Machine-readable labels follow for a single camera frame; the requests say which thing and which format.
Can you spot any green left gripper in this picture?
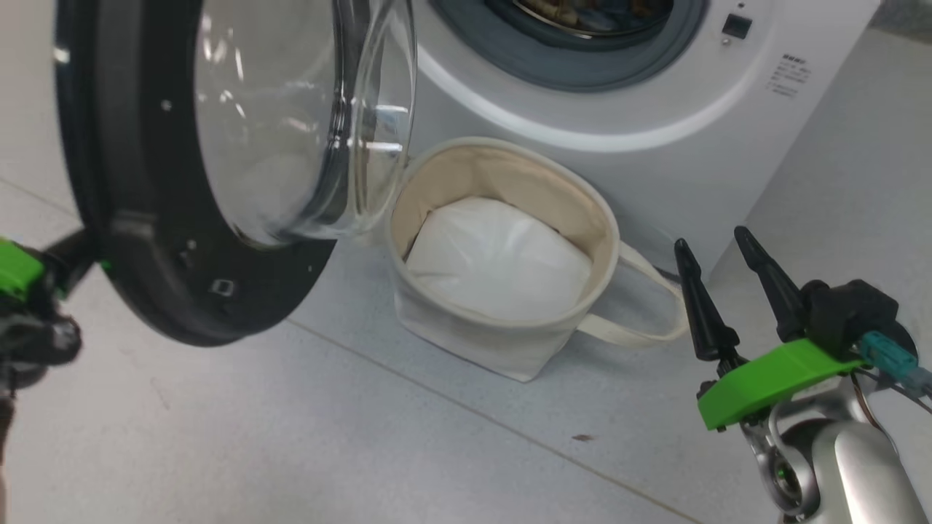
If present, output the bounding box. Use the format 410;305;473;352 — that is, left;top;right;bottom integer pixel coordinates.
0;228;103;304

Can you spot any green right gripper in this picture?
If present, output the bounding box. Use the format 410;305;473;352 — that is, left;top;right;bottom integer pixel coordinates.
673;225;872;433

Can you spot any black round glass washer door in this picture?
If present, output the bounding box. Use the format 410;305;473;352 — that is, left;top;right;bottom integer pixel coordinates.
54;0;420;347

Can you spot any white front-load washing machine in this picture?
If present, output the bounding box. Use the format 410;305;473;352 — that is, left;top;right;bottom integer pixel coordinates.
404;0;883;282

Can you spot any cream canvas laundry basket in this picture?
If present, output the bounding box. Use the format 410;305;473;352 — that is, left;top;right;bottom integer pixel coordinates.
384;136;690;384

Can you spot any white basket liner cloth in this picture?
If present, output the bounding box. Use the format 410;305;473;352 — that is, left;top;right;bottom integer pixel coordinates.
403;196;593;323

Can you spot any grey rubber door gasket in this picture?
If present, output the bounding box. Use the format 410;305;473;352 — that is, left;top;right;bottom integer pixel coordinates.
428;0;711;94

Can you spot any small printed text label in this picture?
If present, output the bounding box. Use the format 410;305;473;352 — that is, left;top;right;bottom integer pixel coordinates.
764;52;814;100

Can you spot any steel washer drum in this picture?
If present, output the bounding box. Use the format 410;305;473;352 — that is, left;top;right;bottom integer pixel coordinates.
483;0;675;39

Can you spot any teal right camera cable plug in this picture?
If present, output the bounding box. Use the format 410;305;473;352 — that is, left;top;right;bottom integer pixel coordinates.
858;330;932;400

